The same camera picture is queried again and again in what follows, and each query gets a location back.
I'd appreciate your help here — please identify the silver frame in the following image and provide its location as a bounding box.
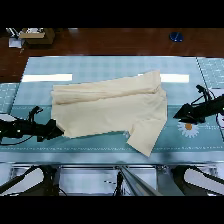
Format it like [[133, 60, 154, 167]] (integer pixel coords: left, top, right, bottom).
[[0, 161, 224, 197]]

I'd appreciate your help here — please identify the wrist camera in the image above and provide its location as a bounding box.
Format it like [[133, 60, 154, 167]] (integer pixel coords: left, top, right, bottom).
[[195, 84, 215, 102], [28, 105, 45, 125]]

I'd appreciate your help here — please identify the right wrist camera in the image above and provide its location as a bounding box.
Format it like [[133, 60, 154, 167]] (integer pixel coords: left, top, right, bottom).
[[195, 84, 215, 102]]

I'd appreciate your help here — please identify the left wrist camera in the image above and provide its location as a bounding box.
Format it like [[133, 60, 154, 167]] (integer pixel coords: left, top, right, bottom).
[[28, 105, 45, 125]]

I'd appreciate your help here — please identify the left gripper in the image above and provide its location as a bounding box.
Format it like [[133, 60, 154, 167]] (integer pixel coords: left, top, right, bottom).
[[35, 118, 65, 143]]

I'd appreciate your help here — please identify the black cable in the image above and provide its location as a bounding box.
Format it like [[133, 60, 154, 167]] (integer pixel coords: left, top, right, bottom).
[[112, 171, 125, 197]]

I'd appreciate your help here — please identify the blue round object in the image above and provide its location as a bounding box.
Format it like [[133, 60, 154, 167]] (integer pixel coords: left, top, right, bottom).
[[168, 31, 185, 43]]

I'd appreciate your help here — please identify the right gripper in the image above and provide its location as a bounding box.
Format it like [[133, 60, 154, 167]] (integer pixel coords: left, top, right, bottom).
[[172, 103, 203, 125]]

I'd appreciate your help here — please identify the cardboard box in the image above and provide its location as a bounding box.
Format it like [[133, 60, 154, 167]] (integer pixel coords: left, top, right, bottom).
[[18, 28, 56, 46]]

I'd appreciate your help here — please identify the cream T-shirt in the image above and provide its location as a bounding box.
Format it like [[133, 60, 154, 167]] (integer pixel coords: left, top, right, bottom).
[[50, 69, 169, 158]]

